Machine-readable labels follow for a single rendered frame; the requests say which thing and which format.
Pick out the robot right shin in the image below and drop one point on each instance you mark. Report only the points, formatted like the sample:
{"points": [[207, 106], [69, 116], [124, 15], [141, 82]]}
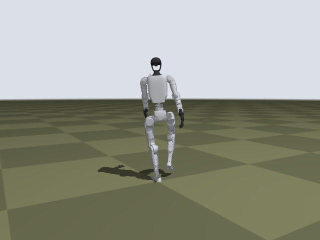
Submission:
{"points": [[170, 148]]}

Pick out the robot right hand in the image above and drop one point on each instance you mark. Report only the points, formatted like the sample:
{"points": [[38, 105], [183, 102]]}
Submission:
{"points": [[181, 114]]}

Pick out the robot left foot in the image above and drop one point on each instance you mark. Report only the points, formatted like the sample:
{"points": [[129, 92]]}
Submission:
{"points": [[158, 179]]}

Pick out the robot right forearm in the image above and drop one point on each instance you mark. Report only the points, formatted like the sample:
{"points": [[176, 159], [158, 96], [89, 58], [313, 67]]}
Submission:
{"points": [[178, 103]]}

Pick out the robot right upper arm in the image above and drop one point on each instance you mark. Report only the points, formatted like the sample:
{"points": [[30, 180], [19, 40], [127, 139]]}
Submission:
{"points": [[173, 86]]}

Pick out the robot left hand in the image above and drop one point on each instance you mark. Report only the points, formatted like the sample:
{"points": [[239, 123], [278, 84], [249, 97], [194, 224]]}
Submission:
{"points": [[145, 112]]}

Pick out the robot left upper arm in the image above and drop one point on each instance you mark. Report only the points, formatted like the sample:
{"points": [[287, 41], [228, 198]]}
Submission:
{"points": [[143, 85]]}

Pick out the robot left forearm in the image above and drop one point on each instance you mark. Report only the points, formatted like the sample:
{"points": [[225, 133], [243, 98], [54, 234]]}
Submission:
{"points": [[145, 103]]}

